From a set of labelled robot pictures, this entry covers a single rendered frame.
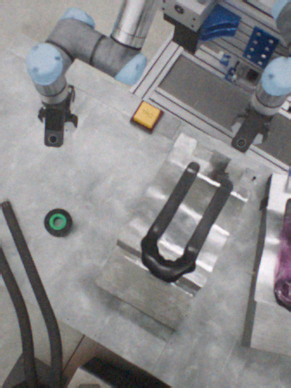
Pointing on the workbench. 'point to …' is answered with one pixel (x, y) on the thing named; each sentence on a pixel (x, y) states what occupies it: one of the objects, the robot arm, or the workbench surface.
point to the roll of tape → (56, 219)
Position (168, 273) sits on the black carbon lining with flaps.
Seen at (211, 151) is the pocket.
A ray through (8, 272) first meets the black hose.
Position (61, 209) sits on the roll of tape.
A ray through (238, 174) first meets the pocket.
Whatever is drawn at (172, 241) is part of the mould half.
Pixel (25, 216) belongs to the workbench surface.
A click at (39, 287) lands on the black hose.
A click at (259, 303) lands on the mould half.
